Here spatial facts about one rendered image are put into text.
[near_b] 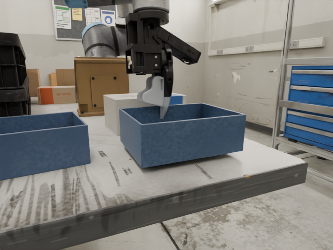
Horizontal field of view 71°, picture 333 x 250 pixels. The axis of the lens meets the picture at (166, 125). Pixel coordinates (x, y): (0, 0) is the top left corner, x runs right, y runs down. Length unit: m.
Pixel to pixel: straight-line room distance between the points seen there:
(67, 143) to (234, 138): 0.29
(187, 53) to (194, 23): 4.05
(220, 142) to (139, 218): 0.19
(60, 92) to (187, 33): 3.50
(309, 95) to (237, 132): 1.57
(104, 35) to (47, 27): 2.99
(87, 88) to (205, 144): 0.54
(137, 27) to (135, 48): 0.05
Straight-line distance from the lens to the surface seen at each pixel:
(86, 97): 0.85
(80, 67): 0.85
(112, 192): 0.34
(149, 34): 0.50
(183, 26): 4.45
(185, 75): 4.42
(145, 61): 0.48
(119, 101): 0.58
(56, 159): 0.43
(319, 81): 1.94
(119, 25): 0.98
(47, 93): 1.21
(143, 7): 0.50
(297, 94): 2.05
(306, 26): 3.14
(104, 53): 0.89
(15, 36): 0.58
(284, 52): 2.11
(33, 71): 1.57
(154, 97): 0.49
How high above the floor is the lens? 0.86
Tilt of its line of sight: 14 degrees down
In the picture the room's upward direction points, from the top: straight up
